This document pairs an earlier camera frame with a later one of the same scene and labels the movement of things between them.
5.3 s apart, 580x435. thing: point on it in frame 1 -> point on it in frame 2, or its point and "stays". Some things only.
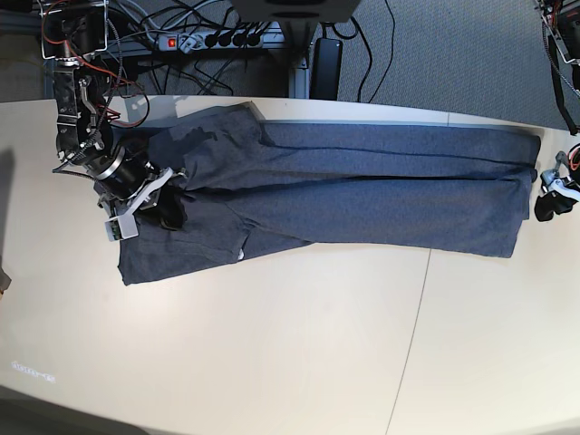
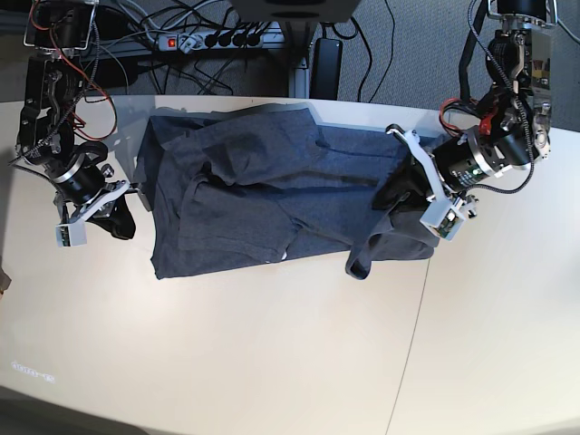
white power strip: (192, 43) stays
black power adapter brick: (325, 69) stays
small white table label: (26, 369) stays
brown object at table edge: (4, 281) stays
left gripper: (122, 176) -> (80, 182)
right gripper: (554, 202) -> (461, 161)
